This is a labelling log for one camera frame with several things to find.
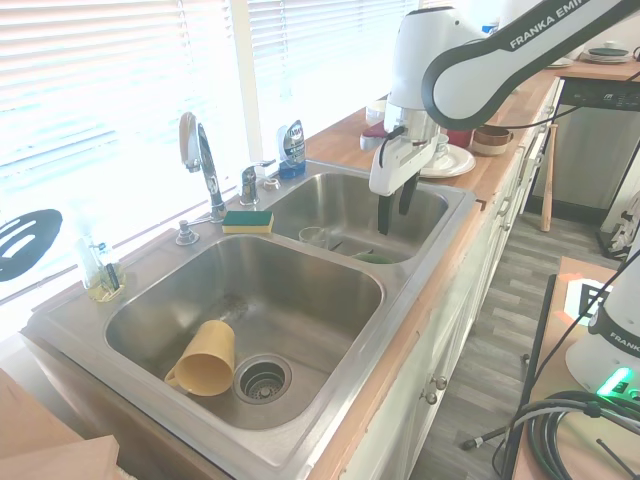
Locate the blue dish soap bottle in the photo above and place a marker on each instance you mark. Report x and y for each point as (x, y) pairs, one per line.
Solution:
(291, 147)

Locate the clear drinking glass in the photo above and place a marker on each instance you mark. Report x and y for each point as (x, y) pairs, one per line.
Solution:
(312, 236)

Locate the steel sink drain strainer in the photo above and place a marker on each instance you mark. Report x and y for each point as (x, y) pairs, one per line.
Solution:
(262, 379)

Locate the white plate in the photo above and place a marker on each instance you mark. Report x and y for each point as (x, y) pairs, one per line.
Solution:
(452, 162)

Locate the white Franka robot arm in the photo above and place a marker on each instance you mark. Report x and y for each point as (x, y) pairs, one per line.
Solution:
(465, 75)

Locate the chrome sink faucet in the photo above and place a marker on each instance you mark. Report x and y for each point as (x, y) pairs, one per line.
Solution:
(206, 160)

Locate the white window blinds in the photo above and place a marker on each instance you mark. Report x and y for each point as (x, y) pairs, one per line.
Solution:
(125, 75)

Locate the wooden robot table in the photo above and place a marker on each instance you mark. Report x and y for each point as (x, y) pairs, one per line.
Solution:
(565, 325)

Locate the green and yellow sponge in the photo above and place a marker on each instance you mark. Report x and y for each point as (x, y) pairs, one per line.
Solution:
(247, 220)

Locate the red mug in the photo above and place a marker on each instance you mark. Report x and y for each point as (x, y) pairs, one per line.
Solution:
(457, 136)

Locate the green bowl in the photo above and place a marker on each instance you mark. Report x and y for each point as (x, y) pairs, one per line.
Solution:
(372, 258)

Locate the stainless steel double sink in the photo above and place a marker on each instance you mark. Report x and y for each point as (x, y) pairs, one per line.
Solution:
(280, 280)

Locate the white teacup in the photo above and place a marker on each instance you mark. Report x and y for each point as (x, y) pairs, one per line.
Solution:
(442, 146)

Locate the black slotted spatula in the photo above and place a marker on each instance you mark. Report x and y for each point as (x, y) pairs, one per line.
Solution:
(25, 245)

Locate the stainless steel dishwasher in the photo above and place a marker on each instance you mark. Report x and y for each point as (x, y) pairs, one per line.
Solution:
(595, 145)

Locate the red and white dish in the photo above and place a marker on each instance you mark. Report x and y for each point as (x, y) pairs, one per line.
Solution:
(372, 137)

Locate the white kitchen cabinets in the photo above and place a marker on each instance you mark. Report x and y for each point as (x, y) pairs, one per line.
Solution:
(450, 350)

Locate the brown striped ceramic bowl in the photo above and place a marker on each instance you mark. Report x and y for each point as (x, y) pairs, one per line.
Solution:
(492, 140)

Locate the stacked dishes with green plate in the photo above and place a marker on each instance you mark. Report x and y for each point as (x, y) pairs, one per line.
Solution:
(606, 51)

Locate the chrome sink soap pump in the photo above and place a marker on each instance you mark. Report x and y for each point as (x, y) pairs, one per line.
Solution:
(186, 234)

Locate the yellow plastic mug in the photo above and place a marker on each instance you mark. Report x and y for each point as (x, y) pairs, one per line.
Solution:
(207, 362)

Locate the wooden baseball bat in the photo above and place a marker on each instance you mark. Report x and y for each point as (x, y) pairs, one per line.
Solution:
(549, 175)

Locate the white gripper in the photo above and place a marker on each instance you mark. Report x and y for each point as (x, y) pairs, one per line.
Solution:
(400, 160)

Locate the brown cardboard box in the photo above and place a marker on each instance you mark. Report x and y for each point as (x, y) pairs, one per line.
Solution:
(50, 435)

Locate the clear yellow soap bottle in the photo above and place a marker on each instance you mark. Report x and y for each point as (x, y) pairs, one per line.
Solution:
(101, 275)

